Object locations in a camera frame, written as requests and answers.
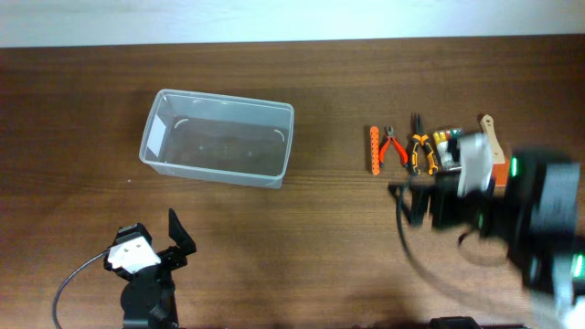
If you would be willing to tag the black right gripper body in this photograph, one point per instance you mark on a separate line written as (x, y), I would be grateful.
(477, 209)

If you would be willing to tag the clear pack of coloured clips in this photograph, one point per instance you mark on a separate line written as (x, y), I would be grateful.
(446, 144)

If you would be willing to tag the orange scraper with wooden handle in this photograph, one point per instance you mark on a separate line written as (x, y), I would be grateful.
(501, 163)

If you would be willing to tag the clear plastic storage container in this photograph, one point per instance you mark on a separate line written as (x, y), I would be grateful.
(219, 138)

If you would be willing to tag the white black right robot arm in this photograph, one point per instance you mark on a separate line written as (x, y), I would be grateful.
(536, 217)

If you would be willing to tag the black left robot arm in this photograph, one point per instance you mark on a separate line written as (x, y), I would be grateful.
(148, 299)

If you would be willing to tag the orange black needle nose pliers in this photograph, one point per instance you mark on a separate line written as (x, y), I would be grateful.
(420, 141)

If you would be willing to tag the orange perforated plastic strip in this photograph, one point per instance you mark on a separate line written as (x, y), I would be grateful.
(374, 140)

